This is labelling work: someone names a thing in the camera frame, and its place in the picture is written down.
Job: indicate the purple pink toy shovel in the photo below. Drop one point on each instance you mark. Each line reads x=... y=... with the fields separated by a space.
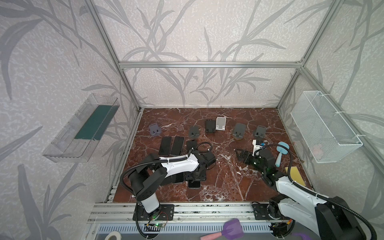
x=231 y=230

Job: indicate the clear plastic wall shelf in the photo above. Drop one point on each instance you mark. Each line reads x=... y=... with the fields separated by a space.
x=79 y=138

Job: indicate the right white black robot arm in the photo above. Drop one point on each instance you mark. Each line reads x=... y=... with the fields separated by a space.
x=329 y=218

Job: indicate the black phone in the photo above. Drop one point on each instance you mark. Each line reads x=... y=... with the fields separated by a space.
x=177 y=146
x=174 y=179
x=191 y=145
x=165 y=147

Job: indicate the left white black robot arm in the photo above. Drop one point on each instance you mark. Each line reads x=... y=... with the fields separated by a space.
x=144 y=179

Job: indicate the white tape roll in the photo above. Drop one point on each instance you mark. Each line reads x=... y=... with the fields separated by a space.
x=114 y=235

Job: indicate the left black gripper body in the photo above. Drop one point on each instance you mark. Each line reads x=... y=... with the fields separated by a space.
x=199 y=173

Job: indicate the yellow sponge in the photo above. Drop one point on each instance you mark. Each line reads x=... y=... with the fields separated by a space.
x=296 y=176

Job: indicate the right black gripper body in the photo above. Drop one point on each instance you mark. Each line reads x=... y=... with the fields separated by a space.
x=247 y=157

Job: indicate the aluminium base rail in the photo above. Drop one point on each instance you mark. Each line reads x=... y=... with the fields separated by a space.
x=185 y=217

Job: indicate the back left phone stand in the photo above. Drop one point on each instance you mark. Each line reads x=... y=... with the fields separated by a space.
x=194 y=132

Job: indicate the white wire mesh basket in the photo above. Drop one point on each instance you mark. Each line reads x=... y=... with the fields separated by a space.
x=325 y=131

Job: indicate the grey phone stand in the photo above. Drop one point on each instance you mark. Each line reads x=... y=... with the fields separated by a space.
x=155 y=130

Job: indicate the white folding phone stand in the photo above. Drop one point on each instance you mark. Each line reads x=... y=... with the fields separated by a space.
x=221 y=123

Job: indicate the purple curved object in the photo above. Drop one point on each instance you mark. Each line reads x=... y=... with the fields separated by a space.
x=302 y=236

